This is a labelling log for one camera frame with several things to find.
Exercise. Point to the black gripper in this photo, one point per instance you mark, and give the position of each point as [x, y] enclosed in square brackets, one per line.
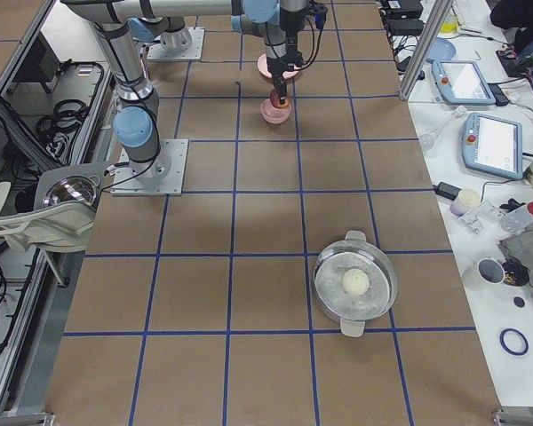
[277, 67]

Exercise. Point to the red apple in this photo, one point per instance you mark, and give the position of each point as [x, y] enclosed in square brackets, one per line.
[277, 101]

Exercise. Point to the pink bowl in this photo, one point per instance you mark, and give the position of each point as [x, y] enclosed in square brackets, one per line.
[275, 115]

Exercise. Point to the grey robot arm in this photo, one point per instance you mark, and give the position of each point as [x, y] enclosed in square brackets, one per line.
[278, 23]
[135, 125]

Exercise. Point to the pink plate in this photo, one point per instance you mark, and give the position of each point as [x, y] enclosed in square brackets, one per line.
[263, 69]

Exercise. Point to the far teach pendant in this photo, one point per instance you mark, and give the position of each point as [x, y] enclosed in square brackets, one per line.
[461, 83]

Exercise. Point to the teach pendant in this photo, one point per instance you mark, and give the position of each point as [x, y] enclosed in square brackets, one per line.
[461, 83]
[492, 145]

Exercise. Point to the black power adapter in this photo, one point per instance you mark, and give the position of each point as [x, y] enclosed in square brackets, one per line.
[446, 191]

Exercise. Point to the glass pot lid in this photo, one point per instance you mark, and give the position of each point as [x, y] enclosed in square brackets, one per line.
[353, 312]

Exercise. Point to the white steamed bun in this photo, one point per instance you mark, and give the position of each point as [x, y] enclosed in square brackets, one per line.
[355, 281]

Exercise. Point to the near teach pendant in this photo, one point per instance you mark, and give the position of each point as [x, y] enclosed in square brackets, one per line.
[492, 145]

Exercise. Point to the open white rice cooker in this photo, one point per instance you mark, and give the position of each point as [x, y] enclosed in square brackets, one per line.
[61, 228]

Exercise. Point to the white mug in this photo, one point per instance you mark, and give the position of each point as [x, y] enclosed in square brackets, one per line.
[489, 271]

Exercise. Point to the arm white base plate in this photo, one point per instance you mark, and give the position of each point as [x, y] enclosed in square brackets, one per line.
[183, 45]
[165, 176]

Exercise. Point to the aluminium frame post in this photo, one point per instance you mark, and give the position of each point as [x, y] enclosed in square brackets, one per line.
[436, 17]

